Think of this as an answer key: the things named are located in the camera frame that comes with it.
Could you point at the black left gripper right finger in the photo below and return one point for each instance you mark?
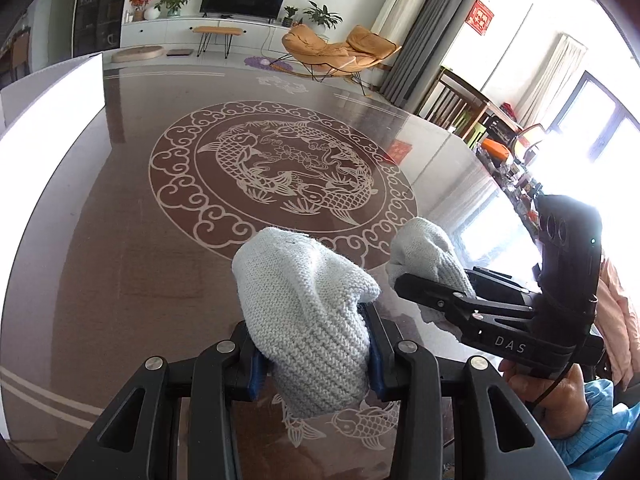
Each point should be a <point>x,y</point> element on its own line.
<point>495,436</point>

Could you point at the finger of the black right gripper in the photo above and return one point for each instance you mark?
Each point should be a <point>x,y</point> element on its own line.
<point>498,287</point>
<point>491,326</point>

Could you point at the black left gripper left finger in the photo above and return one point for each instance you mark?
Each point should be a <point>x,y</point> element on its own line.
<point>136,436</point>

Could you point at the white knit glove orange cuff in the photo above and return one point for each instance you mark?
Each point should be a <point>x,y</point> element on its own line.
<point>300,303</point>

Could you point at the person's right hand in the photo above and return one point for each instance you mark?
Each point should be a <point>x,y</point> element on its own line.
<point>565,408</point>

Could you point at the wooden dining chair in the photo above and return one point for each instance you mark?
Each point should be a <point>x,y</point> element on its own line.
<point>456,106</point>

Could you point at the grey curtain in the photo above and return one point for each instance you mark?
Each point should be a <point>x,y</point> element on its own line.
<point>419,46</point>

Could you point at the white standing air conditioner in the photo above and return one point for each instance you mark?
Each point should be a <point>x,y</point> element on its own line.
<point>396,18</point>

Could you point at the orange lounge chair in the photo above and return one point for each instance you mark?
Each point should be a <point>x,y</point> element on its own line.
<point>362,49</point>

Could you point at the green potted plant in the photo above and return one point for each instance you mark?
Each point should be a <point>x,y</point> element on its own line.
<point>320,19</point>

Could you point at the white tv cabinet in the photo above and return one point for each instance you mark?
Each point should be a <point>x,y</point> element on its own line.
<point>185,32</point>

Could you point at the small wooden bench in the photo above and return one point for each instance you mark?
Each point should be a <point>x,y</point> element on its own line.
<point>207,33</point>

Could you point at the green plant by flowers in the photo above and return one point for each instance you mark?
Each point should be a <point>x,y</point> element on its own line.
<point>172,7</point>

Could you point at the red flowers in vase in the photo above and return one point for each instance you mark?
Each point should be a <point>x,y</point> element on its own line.
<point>139,7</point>

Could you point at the white storage bin wall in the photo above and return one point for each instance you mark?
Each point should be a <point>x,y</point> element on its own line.
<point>51,109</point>

